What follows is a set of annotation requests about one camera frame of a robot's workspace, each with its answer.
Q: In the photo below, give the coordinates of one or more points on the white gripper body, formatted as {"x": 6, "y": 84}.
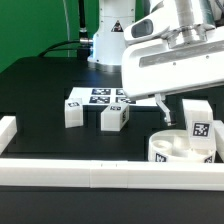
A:
{"x": 151, "y": 67}

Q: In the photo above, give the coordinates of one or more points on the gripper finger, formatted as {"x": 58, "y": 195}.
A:
{"x": 169, "y": 116}

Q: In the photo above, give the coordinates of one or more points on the white round stool seat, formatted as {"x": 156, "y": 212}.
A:
{"x": 173, "y": 146}

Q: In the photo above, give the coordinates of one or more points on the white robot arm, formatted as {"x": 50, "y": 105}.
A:
{"x": 175, "y": 48}

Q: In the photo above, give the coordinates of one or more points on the white marker sheet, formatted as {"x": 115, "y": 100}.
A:
{"x": 105, "y": 96}

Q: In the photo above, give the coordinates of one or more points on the white front barrier wall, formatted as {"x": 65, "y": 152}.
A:
{"x": 111, "y": 174}

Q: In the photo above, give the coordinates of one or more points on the white left barrier wall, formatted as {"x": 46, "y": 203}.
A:
{"x": 8, "y": 129}

